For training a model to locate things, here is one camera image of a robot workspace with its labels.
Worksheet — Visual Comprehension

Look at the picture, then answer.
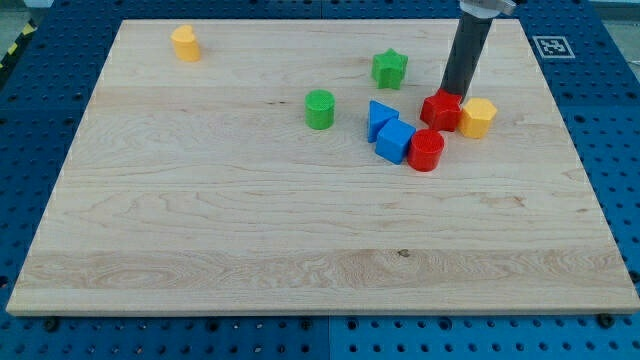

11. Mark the green cylinder block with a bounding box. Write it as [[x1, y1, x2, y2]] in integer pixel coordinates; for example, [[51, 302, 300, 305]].
[[305, 89, 335, 130]]

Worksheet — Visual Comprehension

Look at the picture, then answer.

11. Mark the blue triangle block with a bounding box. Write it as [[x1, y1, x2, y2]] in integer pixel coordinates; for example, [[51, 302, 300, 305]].
[[367, 100, 399, 143]]

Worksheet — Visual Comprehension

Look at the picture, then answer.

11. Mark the wooden board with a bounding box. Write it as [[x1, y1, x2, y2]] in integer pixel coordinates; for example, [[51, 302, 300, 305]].
[[7, 19, 639, 316]]

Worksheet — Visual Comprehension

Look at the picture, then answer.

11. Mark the green star block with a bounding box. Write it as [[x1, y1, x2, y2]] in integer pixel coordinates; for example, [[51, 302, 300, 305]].
[[371, 48, 408, 90]]

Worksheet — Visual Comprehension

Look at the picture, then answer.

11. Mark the red star block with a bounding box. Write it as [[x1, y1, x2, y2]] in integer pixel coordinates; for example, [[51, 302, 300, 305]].
[[420, 89, 462, 132]]

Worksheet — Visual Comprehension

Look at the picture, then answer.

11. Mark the white fiducial marker tag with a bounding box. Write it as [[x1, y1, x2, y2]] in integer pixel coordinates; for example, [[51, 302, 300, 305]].
[[533, 35, 575, 59]]

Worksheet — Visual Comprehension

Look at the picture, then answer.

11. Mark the red cylinder block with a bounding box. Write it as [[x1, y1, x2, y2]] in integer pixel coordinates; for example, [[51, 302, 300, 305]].
[[407, 129, 445, 172]]

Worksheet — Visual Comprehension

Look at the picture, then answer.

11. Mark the yellow heart block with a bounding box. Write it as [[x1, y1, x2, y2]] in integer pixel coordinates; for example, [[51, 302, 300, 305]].
[[170, 25, 201, 62]]

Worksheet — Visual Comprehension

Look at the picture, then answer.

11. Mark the yellow hexagon block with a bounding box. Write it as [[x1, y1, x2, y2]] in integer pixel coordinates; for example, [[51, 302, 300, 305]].
[[458, 97, 497, 139]]

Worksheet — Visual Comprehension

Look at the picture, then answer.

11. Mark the blue cube block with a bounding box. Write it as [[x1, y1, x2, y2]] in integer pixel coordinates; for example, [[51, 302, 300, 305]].
[[375, 119, 416, 164]]

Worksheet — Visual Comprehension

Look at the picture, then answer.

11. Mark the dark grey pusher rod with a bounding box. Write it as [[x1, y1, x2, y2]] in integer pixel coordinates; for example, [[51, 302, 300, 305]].
[[440, 12, 493, 98]]

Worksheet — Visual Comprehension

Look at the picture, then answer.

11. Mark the silver rod mount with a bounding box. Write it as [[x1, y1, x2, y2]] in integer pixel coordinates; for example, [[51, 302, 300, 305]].
[[459, 0, 516, 19]]

